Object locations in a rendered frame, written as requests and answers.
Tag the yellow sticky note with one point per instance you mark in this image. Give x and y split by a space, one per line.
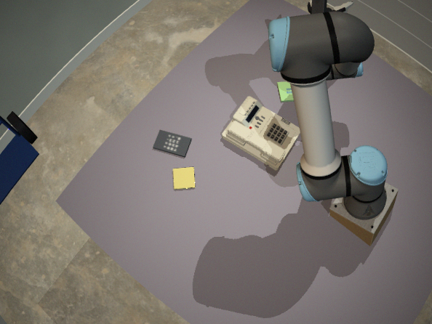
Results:
184 178

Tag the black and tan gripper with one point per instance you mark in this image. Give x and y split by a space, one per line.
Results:
342 8

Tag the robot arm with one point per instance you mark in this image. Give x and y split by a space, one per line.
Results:
305 50

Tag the dark grey keypad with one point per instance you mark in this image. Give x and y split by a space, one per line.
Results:
172 143

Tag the green sticky note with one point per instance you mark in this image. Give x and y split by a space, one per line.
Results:
285 92

